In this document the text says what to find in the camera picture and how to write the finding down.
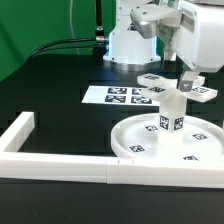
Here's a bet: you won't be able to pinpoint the white round table top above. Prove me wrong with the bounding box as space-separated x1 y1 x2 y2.
111 113 224 161

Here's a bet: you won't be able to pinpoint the white cross-shaped table base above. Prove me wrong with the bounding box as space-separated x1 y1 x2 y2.
137 73 218 102

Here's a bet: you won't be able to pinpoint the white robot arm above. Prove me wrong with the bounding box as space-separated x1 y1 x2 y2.
103 0 224 92

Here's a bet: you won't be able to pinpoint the white U-shaped fence frame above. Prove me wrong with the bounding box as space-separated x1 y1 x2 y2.
0 112 224 188

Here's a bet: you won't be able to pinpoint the white marker tag sheet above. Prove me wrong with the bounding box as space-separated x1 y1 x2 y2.
82 86 159 106

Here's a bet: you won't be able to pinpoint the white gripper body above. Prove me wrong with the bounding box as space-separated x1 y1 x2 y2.
158 0 224 73

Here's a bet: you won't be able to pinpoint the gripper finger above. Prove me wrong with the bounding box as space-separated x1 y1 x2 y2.
178 70 199 92

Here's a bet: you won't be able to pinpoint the black cables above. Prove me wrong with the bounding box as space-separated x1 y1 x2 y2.
25 37 108 63

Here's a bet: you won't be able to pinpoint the black vertical pole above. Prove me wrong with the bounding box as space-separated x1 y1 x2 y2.
93 0 105 57

